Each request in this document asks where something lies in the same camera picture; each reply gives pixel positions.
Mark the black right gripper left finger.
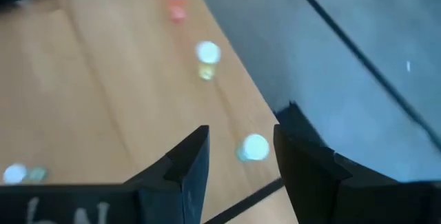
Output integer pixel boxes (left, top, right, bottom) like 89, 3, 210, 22
123, 125, 211, 224

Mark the yellow medicine bottle white cap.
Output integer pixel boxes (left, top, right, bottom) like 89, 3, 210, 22
195, 40, 222, 81

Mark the teal medicine bottle white cap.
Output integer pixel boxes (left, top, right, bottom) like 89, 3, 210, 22
2, 163, 48, 186
236, 133, 271, 163

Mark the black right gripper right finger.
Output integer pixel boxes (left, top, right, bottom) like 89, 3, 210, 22
273, 123, 402, 224

